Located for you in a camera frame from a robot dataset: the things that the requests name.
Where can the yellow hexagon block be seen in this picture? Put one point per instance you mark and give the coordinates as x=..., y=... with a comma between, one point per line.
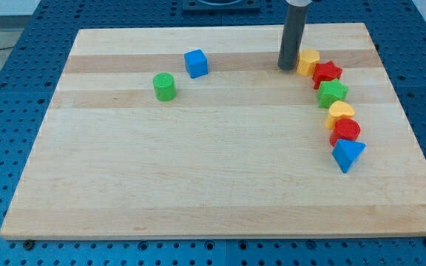
x=308, y=59

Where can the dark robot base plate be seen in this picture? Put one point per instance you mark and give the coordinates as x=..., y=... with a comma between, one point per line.
x=215, y=5

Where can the yellow heart block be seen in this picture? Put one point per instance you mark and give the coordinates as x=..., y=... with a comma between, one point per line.
x=338, y=110

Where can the blue cube block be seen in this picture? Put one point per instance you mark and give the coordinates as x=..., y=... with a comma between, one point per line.
x=196, y=63

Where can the blue triangle block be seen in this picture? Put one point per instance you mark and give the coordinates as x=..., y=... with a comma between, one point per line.
x=346, y=152

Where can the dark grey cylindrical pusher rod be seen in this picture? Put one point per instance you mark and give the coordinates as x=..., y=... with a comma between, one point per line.
x=293, y=27

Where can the green cylinder block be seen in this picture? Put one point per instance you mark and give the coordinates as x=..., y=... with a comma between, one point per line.
x=164, y=86

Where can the red star block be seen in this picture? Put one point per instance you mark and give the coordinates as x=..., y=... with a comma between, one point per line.
x=327, y=71

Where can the red cylinder block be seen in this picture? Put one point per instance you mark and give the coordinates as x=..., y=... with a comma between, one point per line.
x=347, y=129

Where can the green star block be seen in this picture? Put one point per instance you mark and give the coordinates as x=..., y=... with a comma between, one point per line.
x=331, y=91

